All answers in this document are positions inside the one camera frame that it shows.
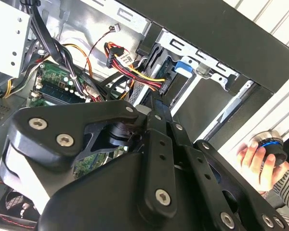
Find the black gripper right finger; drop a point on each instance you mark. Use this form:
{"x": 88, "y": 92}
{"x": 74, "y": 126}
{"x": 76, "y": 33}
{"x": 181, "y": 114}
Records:
{"x": 207, "y": 183}

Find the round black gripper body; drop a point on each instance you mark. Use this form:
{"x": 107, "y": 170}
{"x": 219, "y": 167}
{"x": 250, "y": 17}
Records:
{"x": 98, "y": 199}

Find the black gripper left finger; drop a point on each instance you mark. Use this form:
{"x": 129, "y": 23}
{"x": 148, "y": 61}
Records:
{"x": 50, "y": 115}

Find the round black blue-ringed tool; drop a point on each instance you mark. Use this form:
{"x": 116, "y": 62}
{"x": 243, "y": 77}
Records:
{"x": 277, "y": 151}

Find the hard disk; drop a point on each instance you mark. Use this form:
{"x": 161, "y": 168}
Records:
{"x": 183, "y": 68}

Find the person's hand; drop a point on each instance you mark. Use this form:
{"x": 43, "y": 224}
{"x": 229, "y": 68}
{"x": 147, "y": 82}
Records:
{"x": 257, "y": 163}

